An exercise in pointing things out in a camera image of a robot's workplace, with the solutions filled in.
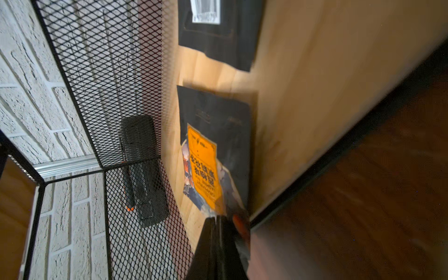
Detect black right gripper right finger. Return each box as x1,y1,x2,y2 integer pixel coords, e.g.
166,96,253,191
215,216,247,280

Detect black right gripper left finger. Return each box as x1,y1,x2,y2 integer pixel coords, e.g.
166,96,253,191
185,217,216,280

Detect orange label tea bag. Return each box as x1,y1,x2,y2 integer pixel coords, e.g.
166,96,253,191
177,86,251,225

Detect black tea bag shelf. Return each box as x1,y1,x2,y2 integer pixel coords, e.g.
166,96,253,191
177,1,265,72

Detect black orange tool bag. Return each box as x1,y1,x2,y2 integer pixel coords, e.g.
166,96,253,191
120,115,169,228

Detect wooden two-tier wire shelf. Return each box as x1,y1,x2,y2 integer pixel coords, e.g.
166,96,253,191
0,0,448,280

